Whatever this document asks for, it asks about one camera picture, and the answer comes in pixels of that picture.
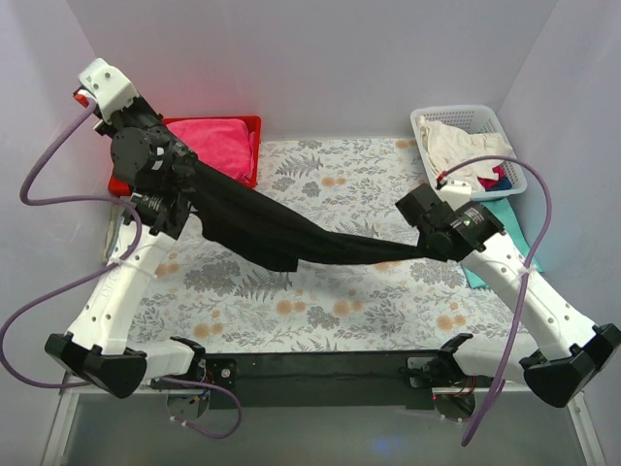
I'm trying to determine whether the black t shirt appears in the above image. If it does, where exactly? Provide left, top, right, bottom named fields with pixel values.
left=187, top=163, right=441, bottom=272

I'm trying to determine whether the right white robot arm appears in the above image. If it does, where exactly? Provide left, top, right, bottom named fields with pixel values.
left=396, top=184, right=620, bottom=408

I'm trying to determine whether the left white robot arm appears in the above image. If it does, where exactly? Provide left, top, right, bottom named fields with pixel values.
left=45, top=58, right=205, bottom=398

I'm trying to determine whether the teal folded shirt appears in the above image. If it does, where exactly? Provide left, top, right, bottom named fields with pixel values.
left=462, top=198, right=542, bottom=291

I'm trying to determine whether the magenta cloth in basket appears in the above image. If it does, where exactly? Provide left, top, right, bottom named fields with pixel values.
left=477, top=165, right=506, bottom=191

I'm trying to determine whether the grey green folded shirt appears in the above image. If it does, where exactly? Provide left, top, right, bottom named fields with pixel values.
left=102, top=204, right=124, bottom=265

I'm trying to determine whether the blue cloth in basket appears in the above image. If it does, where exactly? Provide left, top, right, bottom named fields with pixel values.
left=495, top=177, right=512, bottom=190

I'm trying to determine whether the pink towel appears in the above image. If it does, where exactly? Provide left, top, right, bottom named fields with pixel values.
left=164, top=116, right=262, bottom=187

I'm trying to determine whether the cream crumpled shirt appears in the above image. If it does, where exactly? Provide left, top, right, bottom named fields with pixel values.
left=415, top=116, right=512, bottom=177

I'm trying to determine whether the floral table mat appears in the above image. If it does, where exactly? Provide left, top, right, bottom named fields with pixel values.
left=130, top=139, right=512, bottom=352

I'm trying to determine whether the red plastic bin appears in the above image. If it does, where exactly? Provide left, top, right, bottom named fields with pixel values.
left=109, top=116, right=261, bottom=195

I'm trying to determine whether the white plastic basket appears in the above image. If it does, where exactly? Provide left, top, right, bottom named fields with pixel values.
left=410, top=105, right=528, bottom=202

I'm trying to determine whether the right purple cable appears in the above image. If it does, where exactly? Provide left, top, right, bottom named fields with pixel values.
left=436, top=154, right=554, bottom=448

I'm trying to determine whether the purple cable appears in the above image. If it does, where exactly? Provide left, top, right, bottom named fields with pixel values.
left=436, top=154, right=554, bottom=448
left=0, top=104, right=244, bottom=441

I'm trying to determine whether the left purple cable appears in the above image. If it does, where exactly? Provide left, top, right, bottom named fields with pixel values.
left=0, top=104, right=244, bottom=441

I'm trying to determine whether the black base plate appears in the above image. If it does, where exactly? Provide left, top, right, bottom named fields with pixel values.
left=193, top=351, right=501, bottom=412

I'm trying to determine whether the aluminium rail frame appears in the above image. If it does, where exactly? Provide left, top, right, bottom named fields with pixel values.
left=41, top=351, right=607, bottom=466

